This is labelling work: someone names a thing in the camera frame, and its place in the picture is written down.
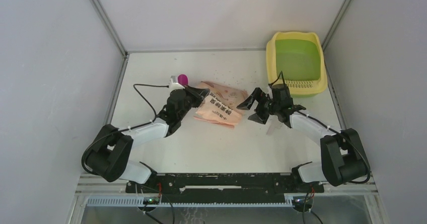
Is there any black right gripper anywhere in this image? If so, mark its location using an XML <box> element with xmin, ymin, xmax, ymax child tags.
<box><xmin>237</xmin><ymin>87</ymin><xmax>280</xmax><ymax>125</ymax></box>

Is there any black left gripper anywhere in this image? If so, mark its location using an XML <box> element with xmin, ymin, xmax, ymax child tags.
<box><xmin>177</xmin><ymin>84</ymin><xmax>209</xmax><ymax>120</ymax></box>

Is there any pink cat litter bag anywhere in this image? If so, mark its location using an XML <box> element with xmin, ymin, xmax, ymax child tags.
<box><xmin>194</xmin><ymin>81</ymin><xmax>248</xmax><ymax>128</ymax></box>

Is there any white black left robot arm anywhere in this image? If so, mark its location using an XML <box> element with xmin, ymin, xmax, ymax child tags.
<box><xmin>81</xmin><ymin>86</ymin><xmax>210</xmax><ymax>192</ymax></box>

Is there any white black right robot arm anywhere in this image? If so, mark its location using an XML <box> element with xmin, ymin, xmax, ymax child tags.
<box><xmin>237</xmin><ymin>84</ymin><xmax>371</xmax><ymax>192</ymax></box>

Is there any yellow green litter box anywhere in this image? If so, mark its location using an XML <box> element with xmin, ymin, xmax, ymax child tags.
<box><xmin>266</xmin><ymin>31</ymin><xmax>328</xmax><ymax>97</ymax></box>

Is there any magenta plastic scoop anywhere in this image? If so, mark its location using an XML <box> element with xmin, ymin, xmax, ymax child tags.
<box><xmin>177</xmin><ymin>74</ymin><xmax>188</xmax><ymax>86</ymax></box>

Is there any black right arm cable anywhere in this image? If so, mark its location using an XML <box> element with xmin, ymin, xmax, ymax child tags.
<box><xmin>268</xmin><ymin>71</ymin><xmax>372</xmax><ymax>184</ymax></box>

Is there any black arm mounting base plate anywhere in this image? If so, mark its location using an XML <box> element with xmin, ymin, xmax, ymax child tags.
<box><xmin>125</xmin><ymin>173</ymin><xmax>324</xmax><ymax>204</ymax></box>

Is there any aluminium front frame rail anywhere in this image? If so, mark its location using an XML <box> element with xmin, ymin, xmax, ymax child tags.
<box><xmin>75</xmin><ymin>173</ymin><xmax>378</xmax><ymax>207</ymax></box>

